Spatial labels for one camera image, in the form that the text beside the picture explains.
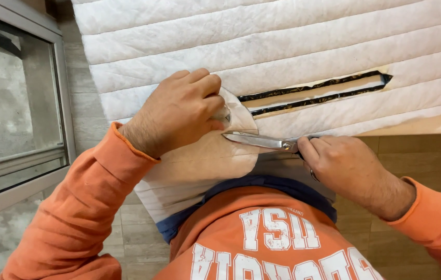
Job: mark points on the steel tailor scissors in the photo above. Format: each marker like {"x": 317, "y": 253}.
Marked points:
{"x": 259, "y": 140}

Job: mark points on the orange printed sweatshirt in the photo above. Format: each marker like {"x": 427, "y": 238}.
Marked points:
{"x": 267, "y": 241}

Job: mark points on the blue undershirt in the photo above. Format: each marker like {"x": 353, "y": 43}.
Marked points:
{"x": 189, "y": 217}

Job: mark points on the person's left hand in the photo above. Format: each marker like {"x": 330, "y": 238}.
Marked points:
{"x": 166, "y": 112}

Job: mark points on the grey framed sliding window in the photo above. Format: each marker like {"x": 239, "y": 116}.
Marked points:
{"x": 14, "y": 116}

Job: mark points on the white quilted padding fabric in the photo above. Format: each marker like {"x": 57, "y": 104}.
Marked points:
{"x": 243, "y": 39}

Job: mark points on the black patterned fabric layer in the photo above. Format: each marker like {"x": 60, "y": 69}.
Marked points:
{"x": 313, "y": 86}

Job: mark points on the person's right hand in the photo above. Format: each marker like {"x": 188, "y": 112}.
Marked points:
{"x": 344, "y": 171}

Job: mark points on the person's right fingers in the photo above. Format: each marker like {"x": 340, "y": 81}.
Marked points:
{"x": 309, "y": 149}

